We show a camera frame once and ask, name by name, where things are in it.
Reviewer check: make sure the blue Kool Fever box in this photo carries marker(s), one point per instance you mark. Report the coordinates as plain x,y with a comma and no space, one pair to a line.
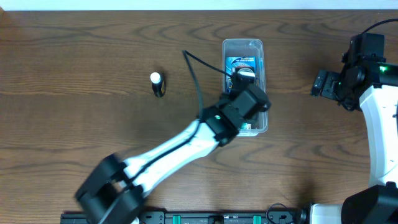
232,62

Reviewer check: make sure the white green medicine box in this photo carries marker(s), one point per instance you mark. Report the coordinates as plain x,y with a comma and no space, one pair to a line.
246,127

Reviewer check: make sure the dark green round-label box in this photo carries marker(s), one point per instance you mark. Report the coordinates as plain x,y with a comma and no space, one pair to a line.
244,74

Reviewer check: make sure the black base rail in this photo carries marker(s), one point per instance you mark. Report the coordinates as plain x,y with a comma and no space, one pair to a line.
274,216

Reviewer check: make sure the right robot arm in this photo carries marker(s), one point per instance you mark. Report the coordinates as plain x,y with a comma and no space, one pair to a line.
373,85

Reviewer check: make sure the dark bottle white cap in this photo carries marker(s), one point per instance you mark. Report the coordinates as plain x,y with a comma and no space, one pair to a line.
158,84

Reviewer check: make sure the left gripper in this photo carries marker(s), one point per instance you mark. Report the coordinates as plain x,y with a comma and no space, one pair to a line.
241,78

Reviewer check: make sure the clear plastic container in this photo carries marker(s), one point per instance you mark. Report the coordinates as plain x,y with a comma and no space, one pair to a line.
247,48

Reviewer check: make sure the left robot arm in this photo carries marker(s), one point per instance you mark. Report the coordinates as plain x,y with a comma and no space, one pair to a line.
116,190

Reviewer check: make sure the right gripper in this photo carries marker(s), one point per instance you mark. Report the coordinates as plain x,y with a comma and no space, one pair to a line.
323,83

